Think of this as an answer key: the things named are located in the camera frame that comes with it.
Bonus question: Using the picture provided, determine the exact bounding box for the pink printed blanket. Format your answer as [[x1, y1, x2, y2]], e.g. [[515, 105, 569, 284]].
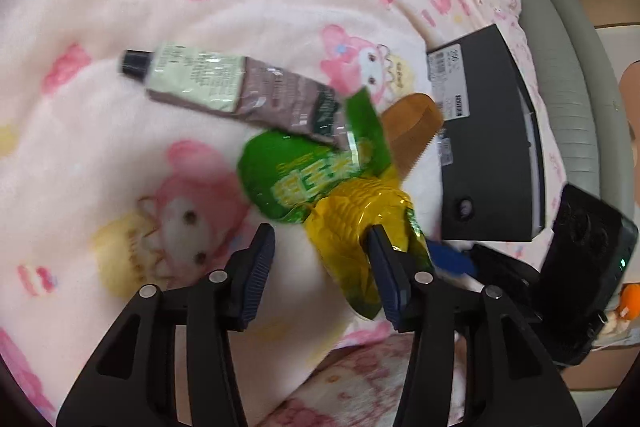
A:
[[0, 0, 566, 427]]

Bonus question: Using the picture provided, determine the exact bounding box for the green and brown cream tube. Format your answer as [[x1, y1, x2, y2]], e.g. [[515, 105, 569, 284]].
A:
[[117, 43, 361, 148]]

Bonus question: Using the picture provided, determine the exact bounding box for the brown comb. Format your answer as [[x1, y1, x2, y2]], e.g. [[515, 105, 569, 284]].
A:
[[382, 93, 446, 172]]

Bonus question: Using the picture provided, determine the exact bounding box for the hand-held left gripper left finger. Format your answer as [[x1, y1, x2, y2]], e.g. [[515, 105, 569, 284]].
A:
[[56, 223, 277, 427]]

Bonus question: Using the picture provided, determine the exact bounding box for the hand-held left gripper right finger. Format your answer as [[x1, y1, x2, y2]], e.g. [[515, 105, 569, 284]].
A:
[[367, 224, 583, 427]]

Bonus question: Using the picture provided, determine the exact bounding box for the tan round object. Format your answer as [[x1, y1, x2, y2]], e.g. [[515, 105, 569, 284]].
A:
[[619, 59, 640, 108]]

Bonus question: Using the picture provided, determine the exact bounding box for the orange and white toy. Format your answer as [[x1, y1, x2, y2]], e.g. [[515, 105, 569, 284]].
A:
[[600, 284, 640, 334]]

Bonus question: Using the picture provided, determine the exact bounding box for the black box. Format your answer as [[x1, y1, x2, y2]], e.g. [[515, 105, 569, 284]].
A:
[[426, 24, 547, 243]]

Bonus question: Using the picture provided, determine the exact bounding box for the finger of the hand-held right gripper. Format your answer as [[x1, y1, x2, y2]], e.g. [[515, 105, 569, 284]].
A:
[[427, 241, 543, 323]]

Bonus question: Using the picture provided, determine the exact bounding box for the green yellow corn snack packet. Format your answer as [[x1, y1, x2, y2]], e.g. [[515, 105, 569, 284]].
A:
[[237, 87, 436, 320]]

